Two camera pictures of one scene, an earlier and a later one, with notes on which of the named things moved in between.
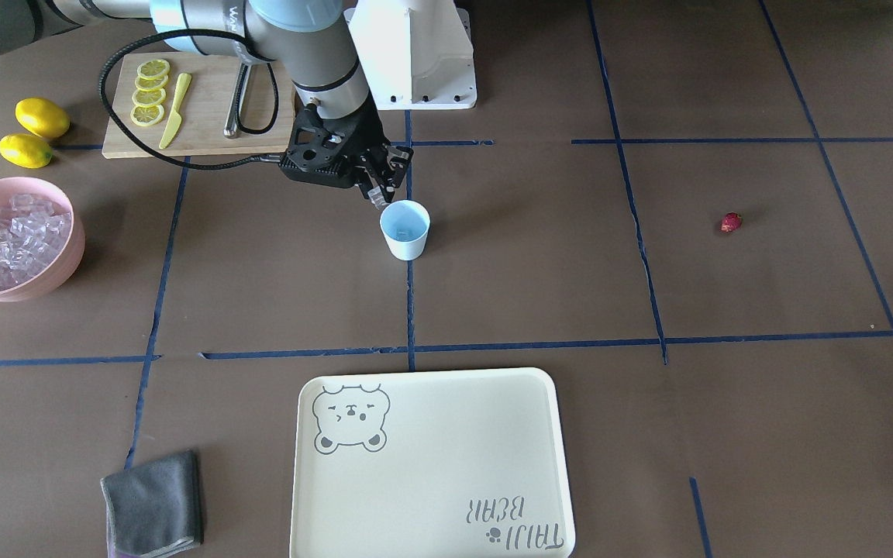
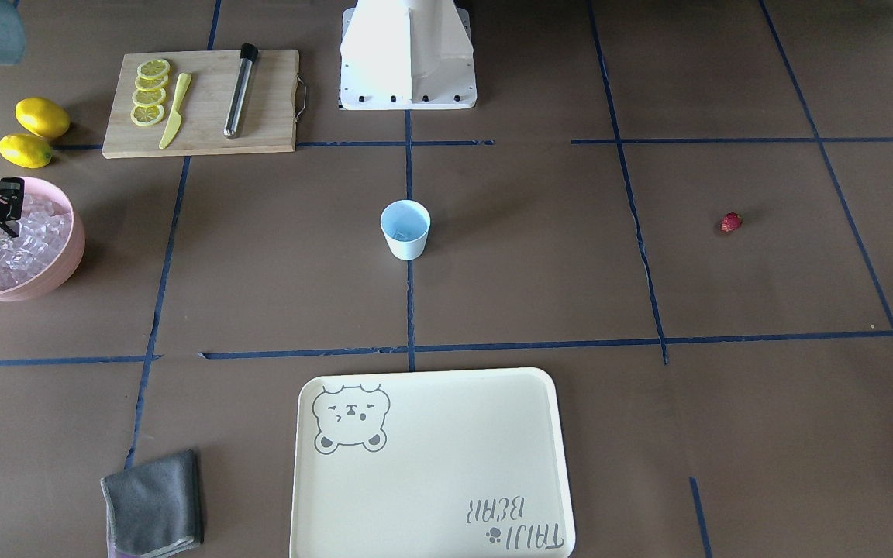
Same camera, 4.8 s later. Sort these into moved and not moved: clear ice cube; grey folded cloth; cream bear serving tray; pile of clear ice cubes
Moved: clear ice cube
Not moved: pile of clear ice cubes; grey folded cloth; cream bear serving tray
